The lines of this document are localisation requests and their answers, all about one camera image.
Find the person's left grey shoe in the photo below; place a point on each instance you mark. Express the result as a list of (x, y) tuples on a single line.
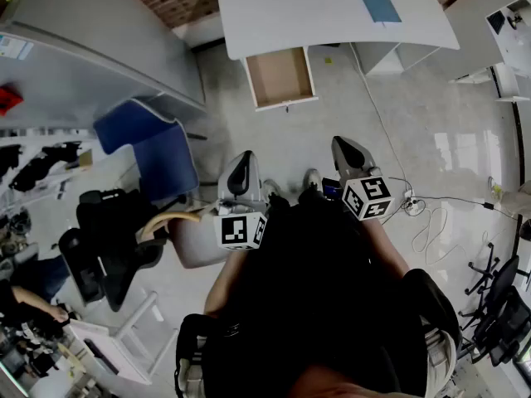
[(271, 189)]

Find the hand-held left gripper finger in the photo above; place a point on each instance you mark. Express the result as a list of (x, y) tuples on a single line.
[(224, 181), (255, 181)]

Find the person's grey shoe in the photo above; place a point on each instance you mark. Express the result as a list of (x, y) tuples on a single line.
[(312, 178), (271, 189)]

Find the person's black shirt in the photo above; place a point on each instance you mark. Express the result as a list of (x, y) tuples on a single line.
[(315, 313)]

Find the grey side table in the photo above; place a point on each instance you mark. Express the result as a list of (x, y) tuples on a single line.
[(473, 27)]

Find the white desk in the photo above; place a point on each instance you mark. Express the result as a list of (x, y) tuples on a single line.
[(290, 11)]

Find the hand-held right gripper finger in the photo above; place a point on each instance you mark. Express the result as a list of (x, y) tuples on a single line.
[(367, 156), (338, 158)]

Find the blue and white paper label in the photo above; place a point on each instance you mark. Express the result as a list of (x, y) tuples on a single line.
[(14, 48)]

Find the wooden armrest chair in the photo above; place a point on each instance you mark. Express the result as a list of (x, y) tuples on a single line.
[(199, 243)]

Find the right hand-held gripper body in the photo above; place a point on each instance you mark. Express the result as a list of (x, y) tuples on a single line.
[(367, 199)]

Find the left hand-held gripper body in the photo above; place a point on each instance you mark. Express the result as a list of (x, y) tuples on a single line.
[(236, 228)]

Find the person's left forearm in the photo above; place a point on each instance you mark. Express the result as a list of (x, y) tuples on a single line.
[(222, 280)]

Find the black bags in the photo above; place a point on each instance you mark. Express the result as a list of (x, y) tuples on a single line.
[(37, 168)]

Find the black swivel chair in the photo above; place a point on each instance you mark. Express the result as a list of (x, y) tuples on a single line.
[(498, 305)]

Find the blue padded chair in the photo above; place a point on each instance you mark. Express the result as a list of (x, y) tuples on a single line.
[(164, 156)]

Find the white power strip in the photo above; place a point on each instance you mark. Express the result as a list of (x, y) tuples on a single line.
[(411, 202)]

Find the blue notebook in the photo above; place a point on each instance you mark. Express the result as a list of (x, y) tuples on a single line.
[(379, 6)]

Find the person's right forearm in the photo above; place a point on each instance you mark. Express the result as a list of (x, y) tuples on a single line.
[(383, 247)]

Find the person's face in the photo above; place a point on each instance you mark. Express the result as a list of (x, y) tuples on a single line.
[(348, 388)]

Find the red box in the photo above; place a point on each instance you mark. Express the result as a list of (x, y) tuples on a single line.
[(8, 100)]

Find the black office chair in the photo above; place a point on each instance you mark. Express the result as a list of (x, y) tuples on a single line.
[(108, 239)]

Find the black power adapter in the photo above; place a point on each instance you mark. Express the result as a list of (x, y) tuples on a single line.
[(488, 205)]

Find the white shelf cabinet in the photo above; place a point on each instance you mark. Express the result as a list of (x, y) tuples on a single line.
[(514, 48)]

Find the person's right grey shoe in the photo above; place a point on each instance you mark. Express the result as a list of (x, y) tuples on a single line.
[(312, 178)]

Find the person's black trousers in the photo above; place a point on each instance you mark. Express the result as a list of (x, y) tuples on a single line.
[(315, 214)]

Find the person's beige bag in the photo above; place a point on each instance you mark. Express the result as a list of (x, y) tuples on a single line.
[(441, 359)]

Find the small white table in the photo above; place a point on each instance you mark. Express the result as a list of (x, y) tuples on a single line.
[(112, 346)]

